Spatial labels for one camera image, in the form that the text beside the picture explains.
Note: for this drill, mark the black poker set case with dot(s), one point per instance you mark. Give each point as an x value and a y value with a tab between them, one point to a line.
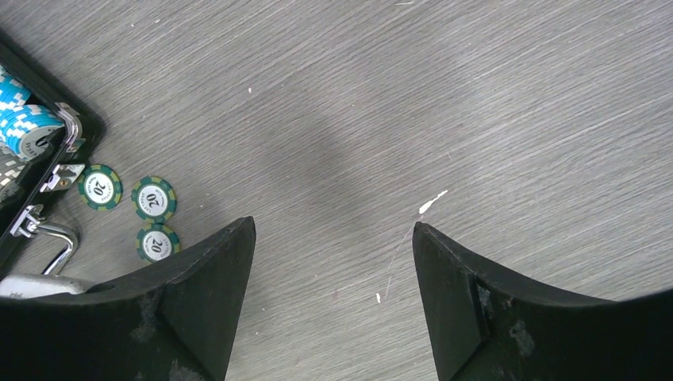
72	145

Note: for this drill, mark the blue chip row in case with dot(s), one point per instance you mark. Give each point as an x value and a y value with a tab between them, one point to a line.
25	126

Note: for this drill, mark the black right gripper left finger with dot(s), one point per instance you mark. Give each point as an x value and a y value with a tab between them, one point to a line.
175	319

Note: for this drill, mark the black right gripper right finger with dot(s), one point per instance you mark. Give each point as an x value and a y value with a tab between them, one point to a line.
488	322

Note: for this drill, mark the grey chip row in case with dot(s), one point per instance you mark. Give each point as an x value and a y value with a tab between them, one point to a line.
11	169

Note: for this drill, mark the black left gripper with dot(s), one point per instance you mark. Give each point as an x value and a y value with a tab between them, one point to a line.
23	286

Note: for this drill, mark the green 20 chip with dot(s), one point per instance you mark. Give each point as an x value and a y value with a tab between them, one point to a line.
155	242
100	187
154	199

